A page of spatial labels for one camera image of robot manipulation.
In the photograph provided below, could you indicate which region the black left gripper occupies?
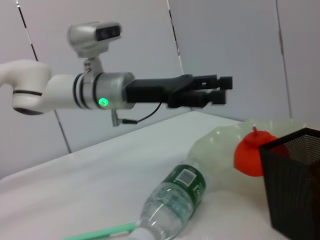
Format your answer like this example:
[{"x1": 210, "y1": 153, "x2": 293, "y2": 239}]
[{"x1": 124, "y1": 74, "x2": 234, "y2": 109}]

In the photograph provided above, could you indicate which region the orange fruit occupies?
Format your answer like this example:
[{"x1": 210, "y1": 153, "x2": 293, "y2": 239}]
[{"x1": 234, "y1": 125, "x2": 280, "y2": 178}]

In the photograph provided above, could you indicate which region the clear green-label water bottle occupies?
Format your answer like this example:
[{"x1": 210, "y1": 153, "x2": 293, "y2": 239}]
[{"x1": 128, "y1": 163, "x2": 208, "y2": 240}]

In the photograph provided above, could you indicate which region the green pen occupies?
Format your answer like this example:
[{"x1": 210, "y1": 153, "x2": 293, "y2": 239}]
[{"x1": 63, "y1": 222, "x2": 138, "y2": 240}]

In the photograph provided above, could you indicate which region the pale green glass fruit plate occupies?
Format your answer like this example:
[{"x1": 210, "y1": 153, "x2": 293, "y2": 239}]
[{"x1": 187, "y1": 118, "x2": 307, "y2": 198}]

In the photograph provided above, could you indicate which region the black mesh pen holder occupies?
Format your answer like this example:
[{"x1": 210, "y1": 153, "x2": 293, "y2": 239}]
[{"x1": 258, "y1": 127, "x2": 320, "y2": 238}]

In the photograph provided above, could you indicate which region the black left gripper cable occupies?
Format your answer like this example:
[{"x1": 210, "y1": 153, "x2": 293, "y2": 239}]
[{"x1": 111, "y1": 101, "x2": 163, "y2": 127}]

